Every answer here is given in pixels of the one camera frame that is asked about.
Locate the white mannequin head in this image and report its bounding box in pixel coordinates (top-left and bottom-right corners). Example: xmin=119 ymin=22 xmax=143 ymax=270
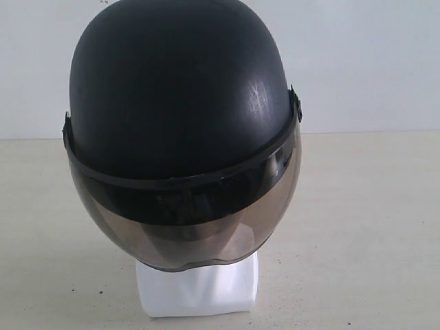
xmin=135 ymin=253 xmax=259 ymax=318

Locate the black helmet with tinted visor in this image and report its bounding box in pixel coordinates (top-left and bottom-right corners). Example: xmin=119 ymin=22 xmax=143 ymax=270
xmin=63 ymin=1 xmax=301 ymax=272

